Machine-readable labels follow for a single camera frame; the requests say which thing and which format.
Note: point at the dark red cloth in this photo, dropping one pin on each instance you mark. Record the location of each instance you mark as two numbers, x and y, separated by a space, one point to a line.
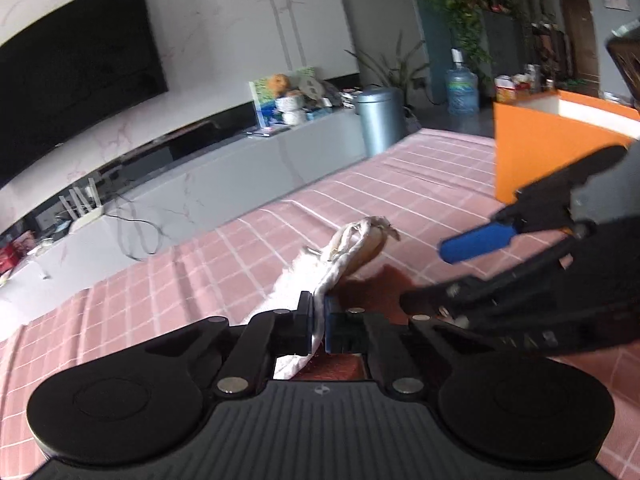
380 285

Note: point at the small brown plush toy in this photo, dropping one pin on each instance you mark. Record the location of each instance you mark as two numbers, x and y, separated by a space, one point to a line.
279 85

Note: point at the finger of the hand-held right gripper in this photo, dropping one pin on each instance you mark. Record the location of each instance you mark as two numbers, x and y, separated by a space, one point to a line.
450 300
475 242

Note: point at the white knitted plush toy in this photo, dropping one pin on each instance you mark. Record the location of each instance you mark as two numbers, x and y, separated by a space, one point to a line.
291 110

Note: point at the orange cardboard box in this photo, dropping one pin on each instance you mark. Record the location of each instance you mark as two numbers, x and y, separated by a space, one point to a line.
530 145

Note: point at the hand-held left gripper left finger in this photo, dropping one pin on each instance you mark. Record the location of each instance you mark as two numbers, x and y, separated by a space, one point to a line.
306 327

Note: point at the black wall television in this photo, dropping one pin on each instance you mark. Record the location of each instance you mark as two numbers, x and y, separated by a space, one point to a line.
75 75

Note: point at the red yellow carton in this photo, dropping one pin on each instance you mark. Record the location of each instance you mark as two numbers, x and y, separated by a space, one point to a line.
507 92

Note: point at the blue water bottle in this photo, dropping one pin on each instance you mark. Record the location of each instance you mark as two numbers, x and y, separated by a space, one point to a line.
462 90

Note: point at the pink checked tablecloth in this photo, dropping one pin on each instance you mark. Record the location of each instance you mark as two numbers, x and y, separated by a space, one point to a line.
200 280

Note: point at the dark brown chair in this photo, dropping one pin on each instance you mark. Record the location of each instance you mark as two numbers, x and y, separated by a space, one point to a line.
627 65

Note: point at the red box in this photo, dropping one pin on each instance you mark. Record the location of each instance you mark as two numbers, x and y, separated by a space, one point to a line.
12 257

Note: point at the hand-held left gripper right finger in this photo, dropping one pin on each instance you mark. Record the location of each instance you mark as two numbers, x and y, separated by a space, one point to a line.
331 330

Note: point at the potted long-leaf plant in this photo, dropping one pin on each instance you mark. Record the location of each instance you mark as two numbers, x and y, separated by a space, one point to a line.
395 70

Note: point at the hanging green vine plant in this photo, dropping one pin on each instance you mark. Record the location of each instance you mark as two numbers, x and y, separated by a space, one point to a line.
462 10

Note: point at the grey marble television cabinet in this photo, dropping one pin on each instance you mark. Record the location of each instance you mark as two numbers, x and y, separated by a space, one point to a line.
225 180

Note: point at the white fuzzy cloth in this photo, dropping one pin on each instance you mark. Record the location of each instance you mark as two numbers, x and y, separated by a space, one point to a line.
320 270

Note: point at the white router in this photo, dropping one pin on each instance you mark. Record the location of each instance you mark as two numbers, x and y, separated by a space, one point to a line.
87 217

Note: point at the round hand fan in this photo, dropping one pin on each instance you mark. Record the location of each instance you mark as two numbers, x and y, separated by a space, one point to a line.
311 87

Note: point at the grey metal trash can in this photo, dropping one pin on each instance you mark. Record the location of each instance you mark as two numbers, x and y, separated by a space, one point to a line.
380 122

